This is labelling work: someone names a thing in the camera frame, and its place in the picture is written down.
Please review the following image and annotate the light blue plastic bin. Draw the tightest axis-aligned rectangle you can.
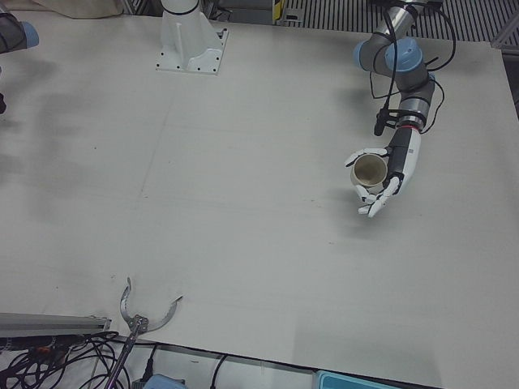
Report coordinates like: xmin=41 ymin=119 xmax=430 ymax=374
xmin=315 ymin=369 xmax=433 ymax=389

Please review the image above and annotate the beige cloth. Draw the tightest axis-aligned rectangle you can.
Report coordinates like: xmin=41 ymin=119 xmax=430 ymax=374
xmin=32 ymin=0 xmax=127 ymax=19

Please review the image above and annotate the smooth white paper cup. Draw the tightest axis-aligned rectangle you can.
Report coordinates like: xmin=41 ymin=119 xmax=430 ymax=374
xmin=350 ymin=154 xmax=388 ymax=190

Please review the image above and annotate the black power strip bar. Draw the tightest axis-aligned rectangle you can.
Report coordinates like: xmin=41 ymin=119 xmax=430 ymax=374
xmin=0 ymin=334 xmax=88 ymax=357

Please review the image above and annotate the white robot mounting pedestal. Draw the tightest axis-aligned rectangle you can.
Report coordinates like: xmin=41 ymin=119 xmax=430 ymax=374
xmin=155 ymin=0 xmax=229 ymax=77

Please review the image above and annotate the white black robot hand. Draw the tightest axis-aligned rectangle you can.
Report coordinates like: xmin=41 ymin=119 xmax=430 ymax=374
xmin=344 ymin=126 xmax=422 ymax=219

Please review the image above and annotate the grey robot teach pendant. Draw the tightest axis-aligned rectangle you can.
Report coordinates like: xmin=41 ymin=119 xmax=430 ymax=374
xmin=144 ymin=373 xmax=187 ymax=389

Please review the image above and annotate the aluminium frame corner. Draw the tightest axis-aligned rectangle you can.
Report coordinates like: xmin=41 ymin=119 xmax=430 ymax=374
xmin=492 ymin=15 xmax=519 ymax=52

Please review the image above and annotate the aluminium profile rail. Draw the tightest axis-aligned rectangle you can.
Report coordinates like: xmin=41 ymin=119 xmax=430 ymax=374
xmin=0 ymin=311 xmax=113 ymax=337

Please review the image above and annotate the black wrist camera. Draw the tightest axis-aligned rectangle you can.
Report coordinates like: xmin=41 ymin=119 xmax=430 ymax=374
xmin=373 ymin=107 xmax=401 ymax=137

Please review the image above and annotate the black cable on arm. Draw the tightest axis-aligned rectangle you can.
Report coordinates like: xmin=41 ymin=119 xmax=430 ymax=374
xmin=368 ymin=0 xmax=457 ymax=135

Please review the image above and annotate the black plug with cable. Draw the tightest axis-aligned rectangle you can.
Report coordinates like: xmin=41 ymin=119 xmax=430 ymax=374
xmin=144 ymin=344 xmax=159 ymax=380

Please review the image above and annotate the metal reacher grabber tool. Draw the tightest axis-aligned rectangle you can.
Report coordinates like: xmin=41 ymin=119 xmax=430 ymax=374
xmin=105 ymin=276 xmax=184 ymax=389

